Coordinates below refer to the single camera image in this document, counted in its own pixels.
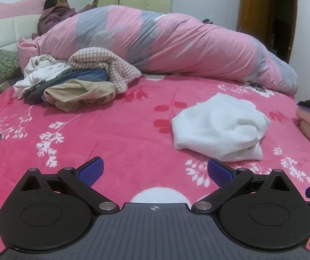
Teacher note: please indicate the white shirt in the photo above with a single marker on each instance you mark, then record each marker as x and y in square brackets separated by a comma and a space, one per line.
[219, 127]

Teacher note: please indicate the pink floral bed blanket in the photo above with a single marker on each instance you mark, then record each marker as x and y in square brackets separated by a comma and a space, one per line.
[103, 130]

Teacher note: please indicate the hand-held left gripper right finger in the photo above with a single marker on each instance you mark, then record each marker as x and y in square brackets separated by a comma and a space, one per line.
[219, 172]

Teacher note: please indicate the beige checkered cloth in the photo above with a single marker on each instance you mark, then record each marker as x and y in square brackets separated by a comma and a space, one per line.
[109, 62]

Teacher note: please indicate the green patterned pillow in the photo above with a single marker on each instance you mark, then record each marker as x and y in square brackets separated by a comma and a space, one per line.
[0, 62]

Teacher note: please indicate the khaki pants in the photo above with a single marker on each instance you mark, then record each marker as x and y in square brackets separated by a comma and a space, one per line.
[76, 92]

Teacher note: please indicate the crumpled white cloth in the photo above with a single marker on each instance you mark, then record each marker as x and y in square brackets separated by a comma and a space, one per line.
[44, 69]

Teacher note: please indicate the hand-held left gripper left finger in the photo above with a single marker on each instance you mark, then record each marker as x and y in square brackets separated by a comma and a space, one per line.
[91, 172]

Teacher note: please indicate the pink and grey quilt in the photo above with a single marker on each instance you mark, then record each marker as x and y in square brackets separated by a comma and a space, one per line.
[171, 40]

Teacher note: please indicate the blue jeans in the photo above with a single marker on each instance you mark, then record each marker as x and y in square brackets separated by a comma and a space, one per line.
[87, 74]

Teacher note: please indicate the pink and white headboard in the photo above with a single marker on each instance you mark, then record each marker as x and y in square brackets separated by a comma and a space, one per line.
[8, 24]

